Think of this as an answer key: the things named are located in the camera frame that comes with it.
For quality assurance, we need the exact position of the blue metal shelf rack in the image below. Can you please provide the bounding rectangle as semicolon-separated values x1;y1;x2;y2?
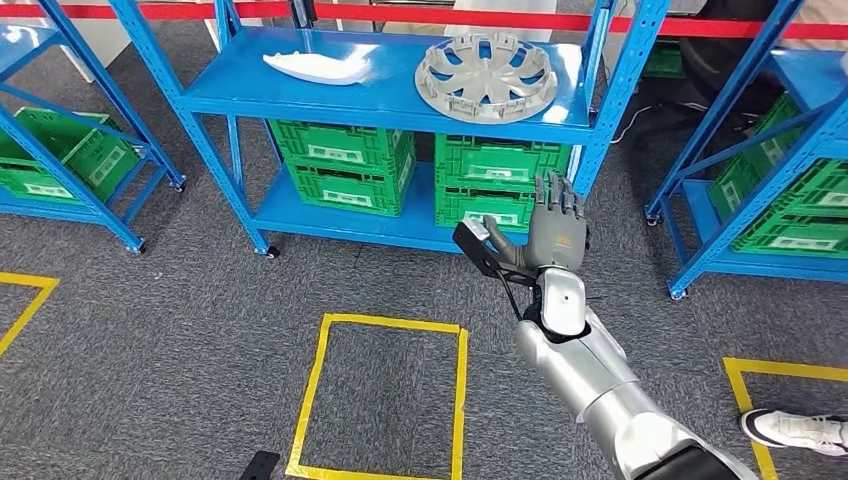
0;0;187;256
644;0;848;301
105;0;672;261

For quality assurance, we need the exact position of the red barrier belt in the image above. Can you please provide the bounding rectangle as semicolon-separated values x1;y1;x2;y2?
0;0;848;41

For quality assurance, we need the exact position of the black camera cable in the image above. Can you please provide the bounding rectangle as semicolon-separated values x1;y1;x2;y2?
496;271;528;323

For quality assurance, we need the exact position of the black chair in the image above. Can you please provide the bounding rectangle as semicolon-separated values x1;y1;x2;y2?
678;36;783;114

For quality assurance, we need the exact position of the white plastic car part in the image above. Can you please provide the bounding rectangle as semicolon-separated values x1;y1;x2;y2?
262;51;372;87

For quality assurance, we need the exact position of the green plastic crate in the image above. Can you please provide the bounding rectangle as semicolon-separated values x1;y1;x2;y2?
268;119;417;177
707;92;806;223
728;205;848;261
284;162;415;219
642;39;685;79
0;105;144;205
433;184;538;233
788;158;848;210
433;133;572;185

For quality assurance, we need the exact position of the white floor cable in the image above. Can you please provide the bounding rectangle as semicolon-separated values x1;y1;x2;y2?
609;104;654;146

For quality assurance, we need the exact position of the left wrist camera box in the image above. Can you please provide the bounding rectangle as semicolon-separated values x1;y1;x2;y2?
238;450;282;480

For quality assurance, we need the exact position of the yellow floor tape square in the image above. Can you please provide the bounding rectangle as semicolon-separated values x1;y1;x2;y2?
284;313;470;480
722;357;848;480
0;271;61;358

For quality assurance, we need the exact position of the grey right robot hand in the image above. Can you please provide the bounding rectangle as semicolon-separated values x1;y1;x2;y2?
482;170;590;274

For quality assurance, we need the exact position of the person's white shoe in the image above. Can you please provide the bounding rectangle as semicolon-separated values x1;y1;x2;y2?
738;408;848;458

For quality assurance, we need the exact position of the grey wheel hubcap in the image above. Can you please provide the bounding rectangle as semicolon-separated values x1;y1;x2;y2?
414;31;559;126

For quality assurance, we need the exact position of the white desk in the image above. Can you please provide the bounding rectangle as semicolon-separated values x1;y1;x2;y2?
39;13;230;84

